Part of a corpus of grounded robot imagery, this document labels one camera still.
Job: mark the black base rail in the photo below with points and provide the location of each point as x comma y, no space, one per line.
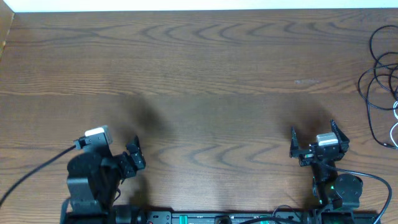
233,217

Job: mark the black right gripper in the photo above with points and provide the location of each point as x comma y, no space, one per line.
307,155

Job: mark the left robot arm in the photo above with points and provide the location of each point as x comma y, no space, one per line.
93,182

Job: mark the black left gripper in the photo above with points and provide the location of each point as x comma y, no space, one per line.
129,163

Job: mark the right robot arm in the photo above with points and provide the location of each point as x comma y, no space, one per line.
338,194

